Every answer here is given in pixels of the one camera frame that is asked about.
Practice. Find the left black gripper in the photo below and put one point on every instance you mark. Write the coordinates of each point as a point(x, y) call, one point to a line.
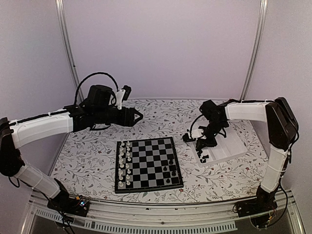
point(130, 122)

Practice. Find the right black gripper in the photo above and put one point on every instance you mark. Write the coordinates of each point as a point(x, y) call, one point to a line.
point(200, 142)

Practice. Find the black and grey chessboard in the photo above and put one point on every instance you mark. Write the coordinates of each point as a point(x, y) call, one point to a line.
point(142, 161)

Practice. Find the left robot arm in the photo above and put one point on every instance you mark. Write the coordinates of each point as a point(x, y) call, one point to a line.
point(25, 133)

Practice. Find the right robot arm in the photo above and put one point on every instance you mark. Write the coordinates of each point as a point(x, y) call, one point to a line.
point(283, 132)

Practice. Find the black chess pieces pile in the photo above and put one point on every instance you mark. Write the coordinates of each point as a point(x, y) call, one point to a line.
point(202, 157)

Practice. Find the white plastic piece tray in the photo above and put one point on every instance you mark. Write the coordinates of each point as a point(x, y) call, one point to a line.
point(227, 148)

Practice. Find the white rook piece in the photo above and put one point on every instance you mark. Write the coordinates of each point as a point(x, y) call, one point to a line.
point(121, 146)

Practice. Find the floral patterned table mat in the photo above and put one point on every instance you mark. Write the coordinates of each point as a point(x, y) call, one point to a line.
point(88, 165)

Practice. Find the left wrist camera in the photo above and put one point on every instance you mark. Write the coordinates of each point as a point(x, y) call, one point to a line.
point(122, 95)

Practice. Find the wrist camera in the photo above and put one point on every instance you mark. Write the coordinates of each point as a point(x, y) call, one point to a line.
point(122, 95)
point(190, 136)

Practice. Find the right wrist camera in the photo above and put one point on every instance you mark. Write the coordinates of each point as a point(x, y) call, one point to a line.
point(190, 136)

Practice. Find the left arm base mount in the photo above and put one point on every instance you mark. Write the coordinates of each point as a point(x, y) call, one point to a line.
point(63, 203)

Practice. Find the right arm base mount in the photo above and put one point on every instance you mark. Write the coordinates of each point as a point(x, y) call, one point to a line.
point(263, 211)

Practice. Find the aluminium front rail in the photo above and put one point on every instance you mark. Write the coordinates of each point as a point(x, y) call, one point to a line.
point(114, 217)

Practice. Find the left aluminium frame post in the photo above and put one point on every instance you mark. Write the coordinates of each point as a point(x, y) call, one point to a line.
point(66, 41)

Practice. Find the aluminium frame post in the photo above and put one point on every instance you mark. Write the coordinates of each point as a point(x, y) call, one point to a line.
point(256, 45)
point(66, 41)

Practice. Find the right aluminium frame post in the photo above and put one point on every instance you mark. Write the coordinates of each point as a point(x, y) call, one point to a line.
point(256, 45)

